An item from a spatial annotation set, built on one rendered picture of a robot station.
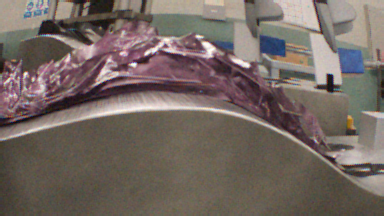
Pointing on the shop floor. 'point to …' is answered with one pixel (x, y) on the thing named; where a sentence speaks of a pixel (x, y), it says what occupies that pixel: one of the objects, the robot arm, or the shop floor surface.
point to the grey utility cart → (285, 68)
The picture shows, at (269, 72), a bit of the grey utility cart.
